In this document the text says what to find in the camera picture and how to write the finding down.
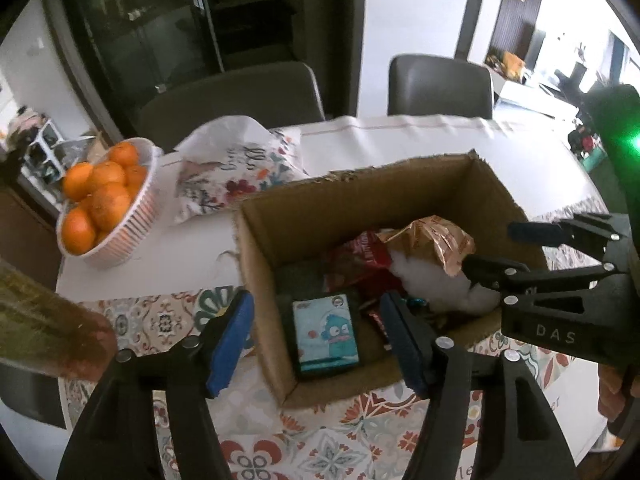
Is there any black glass cabinet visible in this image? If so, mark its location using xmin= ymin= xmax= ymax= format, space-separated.
xmin=42 ymin=0 xmax=361 ymax=133

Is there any blue cartoon tissue pack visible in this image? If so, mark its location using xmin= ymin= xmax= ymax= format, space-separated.
xmin=291 ymin=294 xmax=361 ymax=376

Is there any pile of oranges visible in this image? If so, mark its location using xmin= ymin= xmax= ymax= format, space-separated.
xmin=61 ymin=142 xmax=148 ymax=255

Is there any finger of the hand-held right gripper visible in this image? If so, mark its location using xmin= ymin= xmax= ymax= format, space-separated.
xmin=507 ymin=214 xmax=631 ymax=261
xmin=461 ymin=254 xmax=608 ymax=306

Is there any white plush toy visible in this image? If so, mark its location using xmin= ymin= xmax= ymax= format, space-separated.
xmin=390 ymin=250 xmax=501 ymax=313

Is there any red snack packet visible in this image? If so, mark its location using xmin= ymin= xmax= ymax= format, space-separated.
xmin=325 ymin=230 xmax=401 ymax=301

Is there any floral tissue box cover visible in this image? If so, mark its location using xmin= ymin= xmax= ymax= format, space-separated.
xmin=173 ymin=116 xmax=308 ymax=225

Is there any person's right hand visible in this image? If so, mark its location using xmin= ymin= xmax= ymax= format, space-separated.
xmin=597 ymin=364 xmax=626 ymax=423

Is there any patterned table mat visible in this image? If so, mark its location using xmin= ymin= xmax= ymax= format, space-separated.
xmin=60 ymin=200 xmax=608 ymax=480

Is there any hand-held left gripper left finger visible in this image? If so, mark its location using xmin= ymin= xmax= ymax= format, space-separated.
xmin=56 ymin=290 xmax=256 ymax=480

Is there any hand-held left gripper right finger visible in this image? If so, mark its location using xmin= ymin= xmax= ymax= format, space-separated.
xmin=379 ymin=291 xmax=578 ymax=480

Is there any grey chair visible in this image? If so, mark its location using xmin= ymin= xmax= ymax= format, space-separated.
xmin=387 ymin=54 xmax=495 ymax=120
xmin=137 ymin=61 xmax=326 ymax=148
xmin=0 ymin=364 xmax=67 ymax=430

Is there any glass vase with grass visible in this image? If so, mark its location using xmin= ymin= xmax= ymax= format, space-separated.
xmin=0 ymin=257 xmax=118 ymax=380

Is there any gold brown snack packet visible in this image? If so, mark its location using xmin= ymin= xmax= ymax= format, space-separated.
xmin=377 ymin=215 xmax=476 ymax=277

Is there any brown cardboard box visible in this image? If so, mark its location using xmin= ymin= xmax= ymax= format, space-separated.
xmin=234 ymin=150 xmax=551 ymax=409

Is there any white ribbed fruit basket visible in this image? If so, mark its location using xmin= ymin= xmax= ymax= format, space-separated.
xmin=56 ymin=137 xmax=163 ymax=268

